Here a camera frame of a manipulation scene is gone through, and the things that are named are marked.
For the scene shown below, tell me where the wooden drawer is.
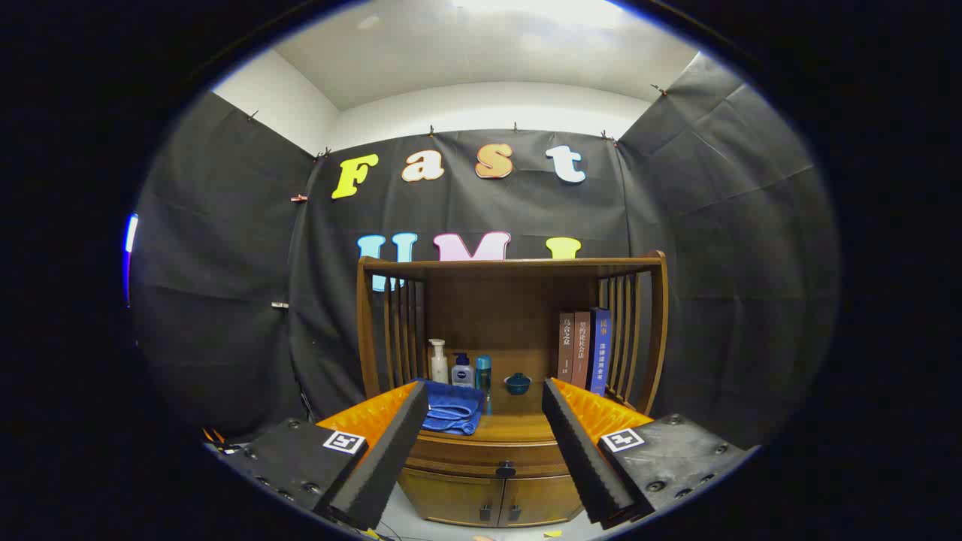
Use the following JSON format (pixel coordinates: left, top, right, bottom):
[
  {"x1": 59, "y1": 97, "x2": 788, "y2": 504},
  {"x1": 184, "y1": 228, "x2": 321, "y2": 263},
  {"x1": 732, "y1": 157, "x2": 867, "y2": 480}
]
[{"x1": 404, "y1": 432, "x2": 573, "y2": 479}]

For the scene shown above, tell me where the blue book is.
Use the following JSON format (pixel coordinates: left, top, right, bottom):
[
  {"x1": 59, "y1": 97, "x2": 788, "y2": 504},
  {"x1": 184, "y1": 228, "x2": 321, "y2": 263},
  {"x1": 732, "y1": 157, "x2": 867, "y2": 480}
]
[{"x1": 589, "y1": 307, "x2": 613, "y2": 396}]

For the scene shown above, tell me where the reddish brown book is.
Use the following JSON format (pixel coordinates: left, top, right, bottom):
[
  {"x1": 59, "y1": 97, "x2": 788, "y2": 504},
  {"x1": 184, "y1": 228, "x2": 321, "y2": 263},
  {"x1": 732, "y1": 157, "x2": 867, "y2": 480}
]
[{"x1": 573, "y1": 311, "x2": 593, "y2": 389}]

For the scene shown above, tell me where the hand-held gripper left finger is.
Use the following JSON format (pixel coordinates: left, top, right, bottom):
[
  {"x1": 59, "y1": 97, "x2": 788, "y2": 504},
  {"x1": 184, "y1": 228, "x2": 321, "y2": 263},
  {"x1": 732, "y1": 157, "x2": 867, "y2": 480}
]
[{"x1": 204, "y1": 380, "x2": 431, "y2": 531}]

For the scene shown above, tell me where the dark brown book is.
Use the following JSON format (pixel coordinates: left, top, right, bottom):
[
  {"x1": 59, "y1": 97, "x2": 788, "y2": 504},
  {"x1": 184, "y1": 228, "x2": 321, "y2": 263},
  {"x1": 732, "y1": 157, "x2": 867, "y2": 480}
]
[{"x1": 558, "y1": 313, "x2": 576, "y2": 382}]

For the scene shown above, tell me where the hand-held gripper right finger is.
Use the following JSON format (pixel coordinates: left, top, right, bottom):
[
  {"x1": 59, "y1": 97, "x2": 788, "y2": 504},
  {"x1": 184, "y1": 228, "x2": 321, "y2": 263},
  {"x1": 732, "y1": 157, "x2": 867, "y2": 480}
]
[{"x1": 541, "y1": 377, "x2": 756, "y2": 530}]

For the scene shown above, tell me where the wooden cabinet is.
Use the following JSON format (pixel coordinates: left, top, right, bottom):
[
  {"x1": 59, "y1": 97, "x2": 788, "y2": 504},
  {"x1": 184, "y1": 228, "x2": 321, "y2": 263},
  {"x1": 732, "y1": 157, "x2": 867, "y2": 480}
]
[{"x1": 356, "y1": 250, "x2": 670, "y2": 528}]

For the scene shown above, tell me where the blue folded towel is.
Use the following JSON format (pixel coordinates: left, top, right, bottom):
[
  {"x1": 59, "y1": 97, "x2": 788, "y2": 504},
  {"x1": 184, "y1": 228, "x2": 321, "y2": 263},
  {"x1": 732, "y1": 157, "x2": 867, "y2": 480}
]
[{"x1": 421, "y1": 379, "x2": 486, "y2": 437}]

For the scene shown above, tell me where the wooden countertop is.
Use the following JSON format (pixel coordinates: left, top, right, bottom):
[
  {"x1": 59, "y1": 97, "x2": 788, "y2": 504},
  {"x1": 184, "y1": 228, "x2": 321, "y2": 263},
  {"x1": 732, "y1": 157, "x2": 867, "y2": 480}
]
[{"x1": 412, "y1": 368, "x2": 558, "y2": 444}]

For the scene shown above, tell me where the teal water bottle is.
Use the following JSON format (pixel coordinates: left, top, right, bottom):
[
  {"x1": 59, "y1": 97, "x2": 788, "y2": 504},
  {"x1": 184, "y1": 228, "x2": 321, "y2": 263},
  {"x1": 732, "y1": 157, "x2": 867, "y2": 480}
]
[{"x1": 475, "y1": 355, "x2": 493, "y2": 416}]

